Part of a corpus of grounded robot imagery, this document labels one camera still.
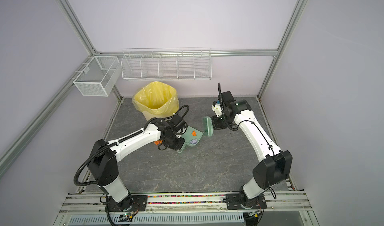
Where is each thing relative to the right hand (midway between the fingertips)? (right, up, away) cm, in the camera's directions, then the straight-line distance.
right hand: (216, 127), depth 79 cm
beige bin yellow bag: (-39, +17, +25) cm, 49 cm away
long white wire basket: (-31, +40, +20) cm, 54 cm away
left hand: (-20, -13, +2) cm, 24 cm away
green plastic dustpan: (-13, -8, +11) cm, 19 cm away
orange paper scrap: (-12, -5, +12) cm, 18 cm away
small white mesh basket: (-77, +31, +20) cm, 86 cm away
